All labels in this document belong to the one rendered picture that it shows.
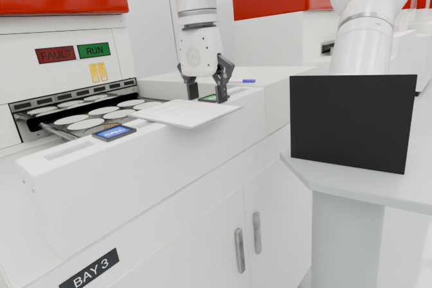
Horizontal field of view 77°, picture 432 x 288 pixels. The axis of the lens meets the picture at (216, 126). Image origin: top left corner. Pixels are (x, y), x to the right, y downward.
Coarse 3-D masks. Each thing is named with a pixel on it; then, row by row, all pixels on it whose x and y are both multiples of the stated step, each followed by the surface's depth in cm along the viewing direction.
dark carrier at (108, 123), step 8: (112, 104) 102; (80, 112) 94; (88, 112) 93; (56, 120) 87; (80, 120) 83; (104, 120) 81; (112, 120) 79; (120, 120) 79; (128, 120) 78; (56, 128) 78; (64, 128) 77; (88, 128) 74; (96, 128) 74; (104, 128) 73; (80, 136) 68
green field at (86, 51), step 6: (78, 48) 94; (84, 48) 96; (90, 48) 97; (96, 48) 99; (102, 48) 100; (108, 48) 102; (84, 54) 96; (90, 54) 97; (96, 54) 99; (102, 54) 101
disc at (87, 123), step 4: (84, 120) 83; (88, 120) 82; (92, 120) 82; (96, 120) 81; (100, 120) 81; (72, 124) 80; (76, 124) 80; (80, 124) 79; (84, 124) 79; (88, 124) 78; (92, 124) 78; (96, 124) 77; (68, 128) 76; (72, 128) 76; (76, 128) 76; (80, 128) 75; (84, 128) 75
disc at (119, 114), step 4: (112, 112) 89; (116, 112) 88; (120, 112) 88; (124, 112) 87; (128, 112) 87; (104, 116) 85; (108, 116) 84; (112, 116) 84; (116, 116) 83; (120, 116) 83
